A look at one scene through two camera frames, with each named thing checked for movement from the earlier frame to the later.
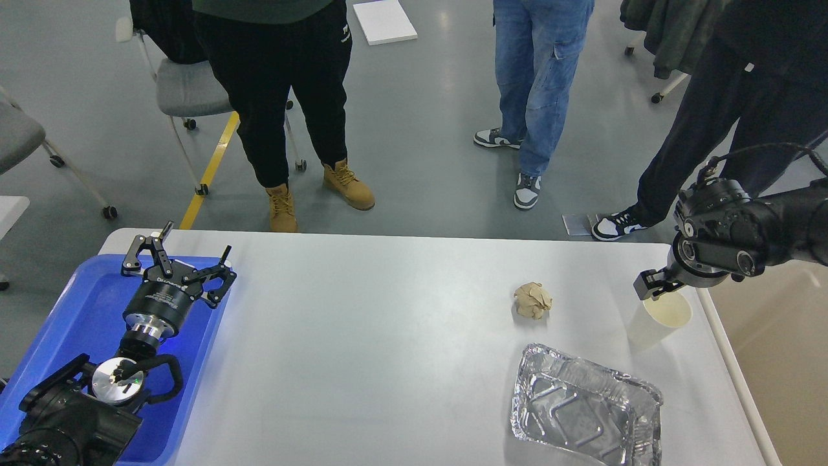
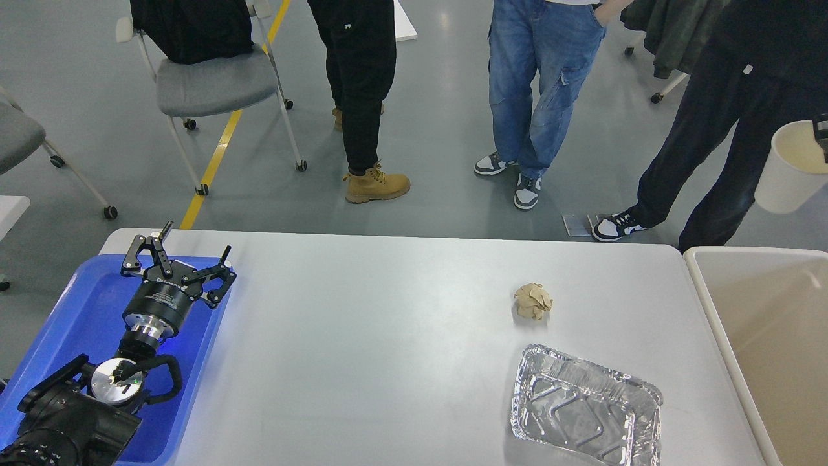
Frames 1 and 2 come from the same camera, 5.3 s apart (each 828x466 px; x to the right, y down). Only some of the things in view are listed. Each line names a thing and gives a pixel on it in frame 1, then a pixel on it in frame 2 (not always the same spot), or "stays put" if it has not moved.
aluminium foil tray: [566, 402] stays put
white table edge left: [11, 208] stays put
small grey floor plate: [577, 224] stays put
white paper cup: [672, 310] -> [795, 171]
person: [259, 50] -> [360, 37]
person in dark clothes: [762, 90] stays put
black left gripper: [158, 303] stays put
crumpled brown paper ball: [532, 300] stays put
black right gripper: [651, 283] -> [821, 129]
